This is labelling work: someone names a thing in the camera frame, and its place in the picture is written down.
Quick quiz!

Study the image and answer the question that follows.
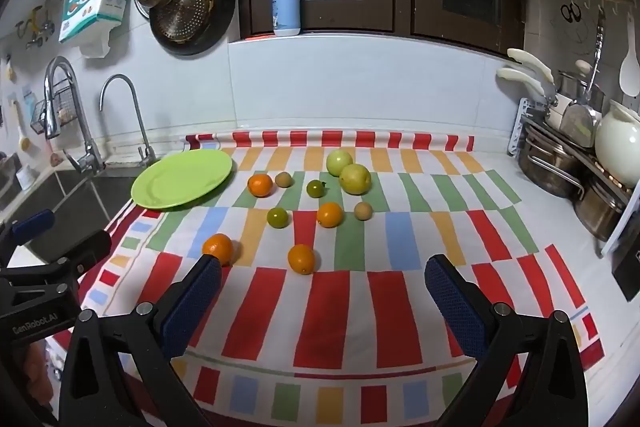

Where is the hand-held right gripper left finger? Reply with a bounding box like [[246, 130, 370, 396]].
[[59, 253, 223, 427]]

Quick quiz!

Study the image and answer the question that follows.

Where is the brass wall valve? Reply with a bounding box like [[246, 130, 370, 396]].
[[15, 0, 56, 50]]

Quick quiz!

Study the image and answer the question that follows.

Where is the cream handled pan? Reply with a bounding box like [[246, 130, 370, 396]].
[[506, 48, 571, 128], [496, 67, 561, 128]]

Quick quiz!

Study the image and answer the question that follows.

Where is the large yellow fruit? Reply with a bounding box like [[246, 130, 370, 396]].
[[339, 163, 372, 196]]

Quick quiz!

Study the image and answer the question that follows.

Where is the striped colourful tablecloth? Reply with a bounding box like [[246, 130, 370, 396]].
[[55, 129, 606, 414]]

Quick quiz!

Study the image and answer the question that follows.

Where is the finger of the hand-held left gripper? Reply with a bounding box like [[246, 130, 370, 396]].
[[0, 229, 112, 290], [0, 208, 56, 265]]

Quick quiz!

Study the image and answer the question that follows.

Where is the white rice spoon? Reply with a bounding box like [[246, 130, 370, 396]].
[[619, 14, 640, 98]]

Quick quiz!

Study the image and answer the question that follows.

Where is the large green apple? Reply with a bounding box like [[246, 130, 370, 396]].
[[326, 149, 355, 178]]

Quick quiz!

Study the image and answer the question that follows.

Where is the black box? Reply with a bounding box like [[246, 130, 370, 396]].
[[612, 247, 640, 303]]

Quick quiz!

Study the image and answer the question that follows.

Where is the gold mesh colander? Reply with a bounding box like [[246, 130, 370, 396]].
[[150, 0, 215, 44]]

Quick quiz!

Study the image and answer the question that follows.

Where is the steel ladle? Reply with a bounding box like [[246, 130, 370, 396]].
[[559, 7, 607, 148]]

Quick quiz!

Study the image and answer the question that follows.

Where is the orange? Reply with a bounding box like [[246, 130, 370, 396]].
[[316, 202, 344, 229], [247, 173, 275, 198], [202, 233, 235, 267], [287, 244, 317, 276]]

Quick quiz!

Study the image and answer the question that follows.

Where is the steel spring neck faucet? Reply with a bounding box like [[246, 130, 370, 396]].
[[44, 56, 106, 174]]

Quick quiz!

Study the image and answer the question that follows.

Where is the steel pot with lid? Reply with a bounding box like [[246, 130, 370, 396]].
[[557, 59, 606, 108]]

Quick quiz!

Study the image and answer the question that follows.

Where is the white ceramic jug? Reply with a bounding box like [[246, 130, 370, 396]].
[[594, 101, 640, 188]]

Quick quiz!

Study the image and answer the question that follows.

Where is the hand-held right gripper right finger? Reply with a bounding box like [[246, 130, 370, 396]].
[[424, 253, 590, 427]]

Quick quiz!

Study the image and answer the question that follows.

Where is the dark kitchen sink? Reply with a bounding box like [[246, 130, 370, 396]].
[[0, 167, 136, 258]]

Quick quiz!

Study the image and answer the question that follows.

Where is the person's left hand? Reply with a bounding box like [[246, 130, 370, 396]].
[[24, 343, 55, 408]]

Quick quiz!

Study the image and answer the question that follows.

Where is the steel gooseneck faucet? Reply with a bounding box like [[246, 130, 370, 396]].
[[99, 74, 157, 168]]

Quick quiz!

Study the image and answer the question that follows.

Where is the large steel pot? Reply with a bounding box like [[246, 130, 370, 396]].
[[572, 179, 632, 242], [517, 124, 586, 198]]

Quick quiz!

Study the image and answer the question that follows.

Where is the black wire basket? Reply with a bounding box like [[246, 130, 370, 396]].
[[30, 79, 71, 135]]

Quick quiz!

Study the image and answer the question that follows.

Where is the green plate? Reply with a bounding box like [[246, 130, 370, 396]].
[[131, 150, 234, 210]]

